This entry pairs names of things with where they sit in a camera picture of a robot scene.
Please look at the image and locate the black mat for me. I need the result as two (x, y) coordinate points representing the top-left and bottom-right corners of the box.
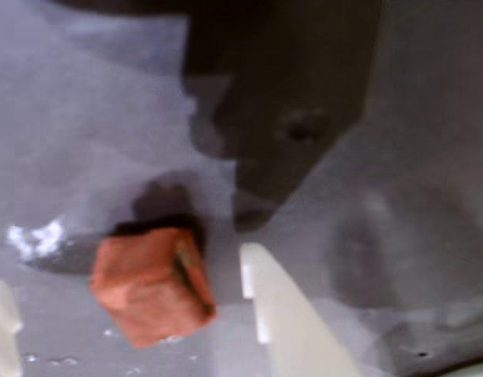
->
(0, 0), (483, 377)

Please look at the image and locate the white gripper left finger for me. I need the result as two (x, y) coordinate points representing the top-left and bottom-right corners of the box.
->
(0, 280), (24, 377)

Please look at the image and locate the red-brown cube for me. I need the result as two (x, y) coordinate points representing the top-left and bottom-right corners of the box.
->
(88, 225), (218, 350)

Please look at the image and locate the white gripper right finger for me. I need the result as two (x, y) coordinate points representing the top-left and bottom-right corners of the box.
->
(240, 242), (364, 377)

